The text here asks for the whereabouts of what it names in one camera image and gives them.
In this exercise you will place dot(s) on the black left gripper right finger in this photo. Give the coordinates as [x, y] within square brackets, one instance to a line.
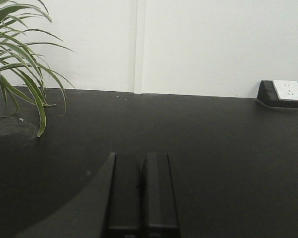
[159, 209]

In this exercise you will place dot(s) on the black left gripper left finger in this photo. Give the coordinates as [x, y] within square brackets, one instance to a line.
[122, 217]

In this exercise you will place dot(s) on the black and white power socket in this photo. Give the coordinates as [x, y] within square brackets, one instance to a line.
[278, 93]

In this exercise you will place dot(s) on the green spider plant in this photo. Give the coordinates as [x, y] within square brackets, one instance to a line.
[22, 70]

